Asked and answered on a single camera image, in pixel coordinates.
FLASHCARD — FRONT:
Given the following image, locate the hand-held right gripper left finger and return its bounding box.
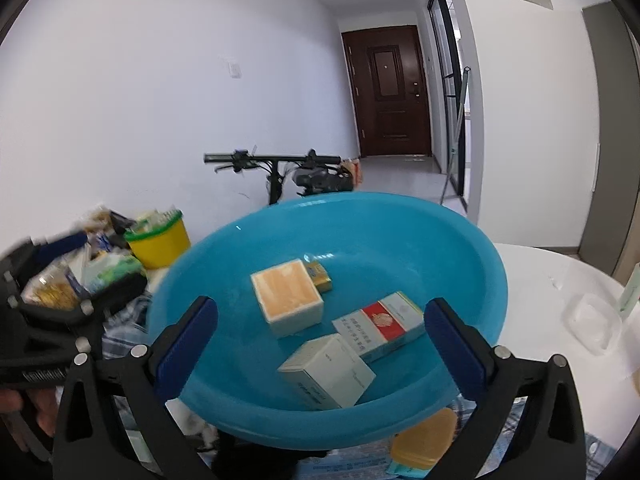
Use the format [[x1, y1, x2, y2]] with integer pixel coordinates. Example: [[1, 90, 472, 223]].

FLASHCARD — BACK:
[[52, 295, 219, 480]]

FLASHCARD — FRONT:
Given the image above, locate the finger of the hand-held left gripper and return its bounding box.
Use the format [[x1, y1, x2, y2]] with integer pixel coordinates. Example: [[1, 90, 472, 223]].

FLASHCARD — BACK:
[[20, 272, 148, 331], [0, 231, 90, 286]]

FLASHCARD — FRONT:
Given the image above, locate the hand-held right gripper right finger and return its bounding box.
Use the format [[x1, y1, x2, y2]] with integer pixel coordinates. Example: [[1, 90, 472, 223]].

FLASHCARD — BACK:
[[424, 297, 588, 480]]

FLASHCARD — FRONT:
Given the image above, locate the red and white box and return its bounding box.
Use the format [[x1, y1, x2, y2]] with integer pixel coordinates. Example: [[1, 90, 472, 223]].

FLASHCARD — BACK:
[[331, 290, 427, 363]]

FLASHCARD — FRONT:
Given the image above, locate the blue plastic basin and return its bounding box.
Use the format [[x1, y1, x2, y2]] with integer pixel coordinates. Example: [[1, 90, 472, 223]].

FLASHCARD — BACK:
[[146, 191, 508, 453]]

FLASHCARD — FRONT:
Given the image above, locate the beige box with orange face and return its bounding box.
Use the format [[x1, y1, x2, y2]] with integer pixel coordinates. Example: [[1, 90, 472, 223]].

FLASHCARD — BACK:
[[250, 258, 325, 338]]

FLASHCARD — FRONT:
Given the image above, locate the white box with green edge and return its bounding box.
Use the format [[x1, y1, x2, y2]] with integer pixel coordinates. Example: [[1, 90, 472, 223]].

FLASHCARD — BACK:
[[277, 334, 377, 411]]

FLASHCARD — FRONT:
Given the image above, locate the gold box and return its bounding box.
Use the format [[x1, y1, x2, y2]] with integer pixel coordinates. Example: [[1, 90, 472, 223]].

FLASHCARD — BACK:
[[302, 260, 333, 293]]

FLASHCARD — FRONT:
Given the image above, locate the white desktop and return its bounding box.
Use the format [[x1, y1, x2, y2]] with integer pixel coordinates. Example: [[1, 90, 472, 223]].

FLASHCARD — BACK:
[[145, 242, 640, 466]]

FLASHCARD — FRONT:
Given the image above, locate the person's left hand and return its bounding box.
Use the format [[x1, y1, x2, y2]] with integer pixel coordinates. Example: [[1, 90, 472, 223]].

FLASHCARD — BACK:
[[0, 387, 58, 438]]

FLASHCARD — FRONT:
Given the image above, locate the green and white packet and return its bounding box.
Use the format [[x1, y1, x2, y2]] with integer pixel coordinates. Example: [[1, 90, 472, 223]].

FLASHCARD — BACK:
[[82, 252, 146, 293]]

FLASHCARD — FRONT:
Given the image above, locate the blue plaid shirt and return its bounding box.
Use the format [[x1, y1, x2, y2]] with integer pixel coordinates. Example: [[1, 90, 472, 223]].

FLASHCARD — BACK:
[[60, 290, 531, 480]]

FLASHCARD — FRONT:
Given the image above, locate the yellow container with green lid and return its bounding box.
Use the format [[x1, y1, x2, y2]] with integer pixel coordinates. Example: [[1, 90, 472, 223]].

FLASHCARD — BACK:
[[123, 208, 192, 269]]

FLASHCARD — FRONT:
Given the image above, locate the round beige plastic case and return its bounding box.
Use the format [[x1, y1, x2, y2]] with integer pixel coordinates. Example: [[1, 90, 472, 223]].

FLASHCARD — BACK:
[[389, 406, 458, 471]]

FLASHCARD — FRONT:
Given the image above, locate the clear plastic container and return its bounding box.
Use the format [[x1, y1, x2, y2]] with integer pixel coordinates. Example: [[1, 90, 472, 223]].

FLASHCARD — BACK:
[[562, 292, 623, 356]]

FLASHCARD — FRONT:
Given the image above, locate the long light blue carton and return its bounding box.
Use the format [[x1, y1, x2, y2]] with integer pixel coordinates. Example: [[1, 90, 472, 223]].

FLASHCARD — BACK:
[[300, 452, 436, 480]]

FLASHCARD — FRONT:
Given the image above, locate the metal folding ladder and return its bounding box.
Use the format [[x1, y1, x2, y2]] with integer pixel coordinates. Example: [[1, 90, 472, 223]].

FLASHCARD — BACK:
[[440, 66, 471, 206]]

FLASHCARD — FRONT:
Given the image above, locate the grey cabinet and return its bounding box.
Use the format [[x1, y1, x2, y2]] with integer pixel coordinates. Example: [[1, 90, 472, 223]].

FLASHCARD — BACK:
[[580, 0, 640, 276]]

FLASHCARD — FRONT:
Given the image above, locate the dark brown door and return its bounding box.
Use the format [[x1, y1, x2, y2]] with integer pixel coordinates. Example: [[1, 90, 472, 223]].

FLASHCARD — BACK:
[[341, 25, 432, 158]]

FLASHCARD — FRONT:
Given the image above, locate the black framed glass door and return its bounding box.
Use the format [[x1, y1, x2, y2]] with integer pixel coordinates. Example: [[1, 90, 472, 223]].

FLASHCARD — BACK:
[[426, 0, 468, 211]]

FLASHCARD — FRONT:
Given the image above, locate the bicycle handlebar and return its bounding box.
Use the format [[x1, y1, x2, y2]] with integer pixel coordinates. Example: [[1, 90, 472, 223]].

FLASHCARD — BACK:
[[203, 149, 356, 206]]

